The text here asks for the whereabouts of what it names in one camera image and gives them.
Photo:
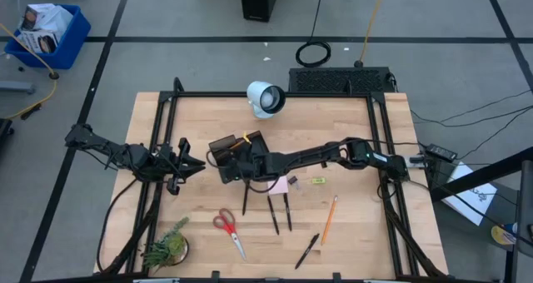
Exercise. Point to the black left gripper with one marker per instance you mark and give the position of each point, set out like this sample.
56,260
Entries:
170,162

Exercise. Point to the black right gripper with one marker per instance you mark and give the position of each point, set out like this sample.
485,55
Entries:
254,168

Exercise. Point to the yellow pencil with eraser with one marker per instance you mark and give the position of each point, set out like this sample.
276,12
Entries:
238,144
329,220

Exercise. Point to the pink sticky note pad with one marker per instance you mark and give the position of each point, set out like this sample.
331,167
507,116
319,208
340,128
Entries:
280,187

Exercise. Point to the plain black pen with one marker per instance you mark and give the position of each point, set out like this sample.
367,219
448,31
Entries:
245,202
287,212

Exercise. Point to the black binder clip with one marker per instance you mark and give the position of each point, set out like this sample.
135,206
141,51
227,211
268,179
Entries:
292,180

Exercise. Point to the black pen with scale print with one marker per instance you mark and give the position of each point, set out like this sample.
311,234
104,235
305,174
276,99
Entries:
272,214

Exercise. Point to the small yellow green block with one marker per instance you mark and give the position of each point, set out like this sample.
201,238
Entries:
318,180

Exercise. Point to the black click pen with clip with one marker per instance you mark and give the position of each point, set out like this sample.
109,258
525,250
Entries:
307,251

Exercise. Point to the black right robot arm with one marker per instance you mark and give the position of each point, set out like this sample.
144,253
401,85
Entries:
316,154

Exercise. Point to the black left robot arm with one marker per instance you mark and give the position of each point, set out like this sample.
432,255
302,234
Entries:
125,154

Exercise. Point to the black mesh desk organizer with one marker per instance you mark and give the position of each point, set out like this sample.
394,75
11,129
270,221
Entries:
220,143

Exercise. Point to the yellow tape tag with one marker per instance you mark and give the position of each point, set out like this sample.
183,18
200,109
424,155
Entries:
247,138

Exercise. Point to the white spotlight lamp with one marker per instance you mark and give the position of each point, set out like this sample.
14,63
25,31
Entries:
256,95

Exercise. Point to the potted green succulent plant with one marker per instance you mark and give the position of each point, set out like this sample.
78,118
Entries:
166,247

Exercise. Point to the black vented equipment case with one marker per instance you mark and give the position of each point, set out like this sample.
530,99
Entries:
333,81

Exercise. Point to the blue plastic bin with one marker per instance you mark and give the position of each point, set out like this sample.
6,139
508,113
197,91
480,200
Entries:
71,50

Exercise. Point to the black computer tower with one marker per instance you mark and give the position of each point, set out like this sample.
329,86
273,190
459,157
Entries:
260,2

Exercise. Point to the black floor object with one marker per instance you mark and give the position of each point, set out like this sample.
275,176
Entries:
5,131

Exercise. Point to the grey metal floor foot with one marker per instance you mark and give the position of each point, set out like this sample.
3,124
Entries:
16,87

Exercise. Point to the black power adapter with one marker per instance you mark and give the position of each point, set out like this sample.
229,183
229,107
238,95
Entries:
440,152

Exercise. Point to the white printed cardboard box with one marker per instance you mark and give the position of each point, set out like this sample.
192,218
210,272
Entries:
31,16
37,41

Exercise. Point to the white paper sheet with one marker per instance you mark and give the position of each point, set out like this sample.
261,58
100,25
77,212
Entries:
474,200

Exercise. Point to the black diagonal beam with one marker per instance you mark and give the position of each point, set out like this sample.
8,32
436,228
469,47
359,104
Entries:
479,177

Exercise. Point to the yellow round object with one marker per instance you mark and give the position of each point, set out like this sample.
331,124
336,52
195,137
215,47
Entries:
501,235

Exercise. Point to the dark upright stand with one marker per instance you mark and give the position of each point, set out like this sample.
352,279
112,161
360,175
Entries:
525,200

